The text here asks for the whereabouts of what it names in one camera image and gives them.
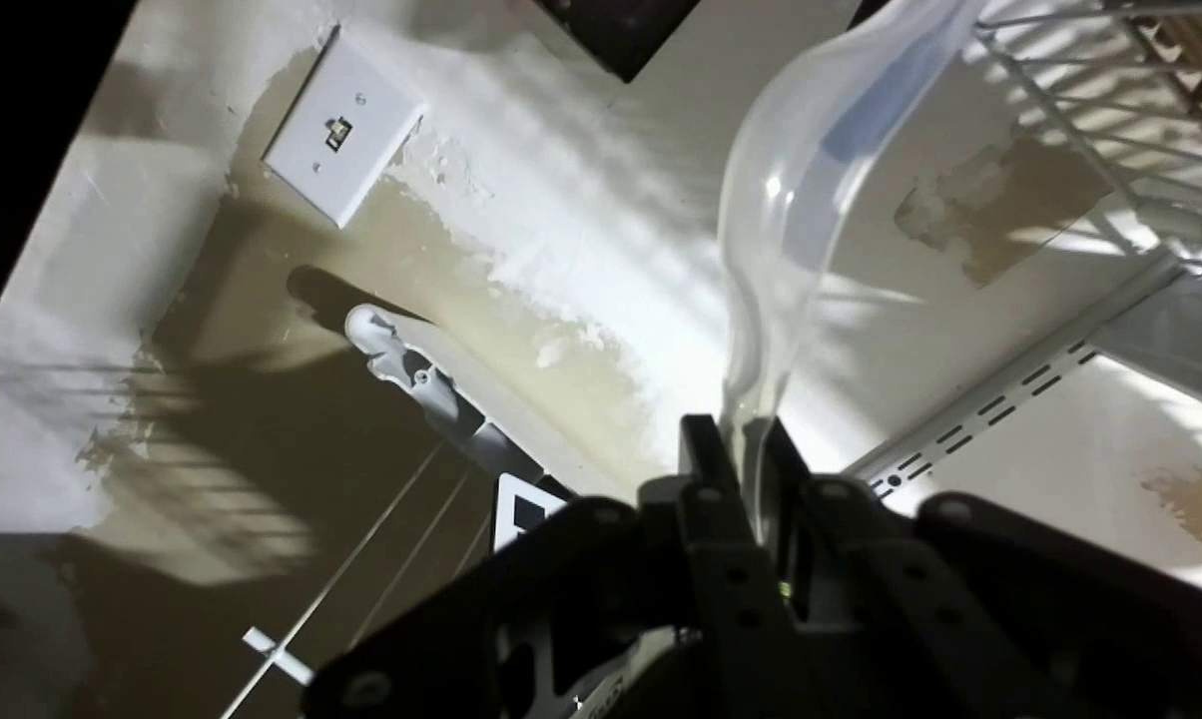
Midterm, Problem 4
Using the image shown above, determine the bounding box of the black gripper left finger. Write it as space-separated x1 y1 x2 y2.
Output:
641 415 814 719

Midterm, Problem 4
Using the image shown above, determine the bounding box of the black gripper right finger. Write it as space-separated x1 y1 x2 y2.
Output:
757 420 1097 719

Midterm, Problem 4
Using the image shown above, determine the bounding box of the checkered calibration board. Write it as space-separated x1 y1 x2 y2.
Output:
493 475 564 551

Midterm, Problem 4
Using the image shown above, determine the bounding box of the white wall hook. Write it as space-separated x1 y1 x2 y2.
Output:
343 305 477 424

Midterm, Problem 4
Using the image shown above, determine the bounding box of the upper wire rack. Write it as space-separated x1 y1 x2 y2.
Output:
855 0 1202 495

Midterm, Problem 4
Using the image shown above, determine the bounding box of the white wall switch plate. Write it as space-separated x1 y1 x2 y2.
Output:
263 32 422 226

